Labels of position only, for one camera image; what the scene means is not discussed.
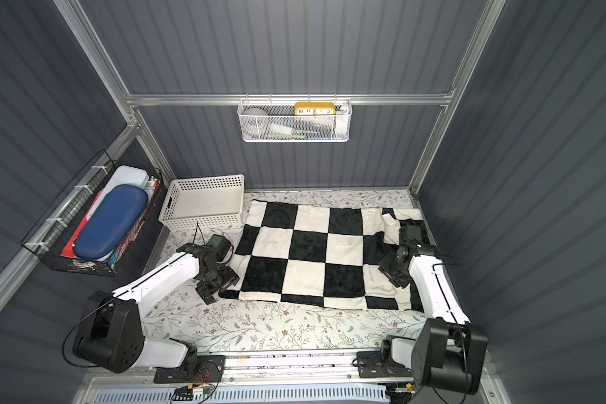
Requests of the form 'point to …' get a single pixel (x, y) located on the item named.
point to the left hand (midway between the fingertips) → (228, 289)
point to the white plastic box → (121, 176)
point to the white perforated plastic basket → (204, 203)
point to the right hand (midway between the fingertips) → (391, 272)
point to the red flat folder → (69, 251)
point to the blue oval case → (110, 221)
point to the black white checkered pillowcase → (323, 255)
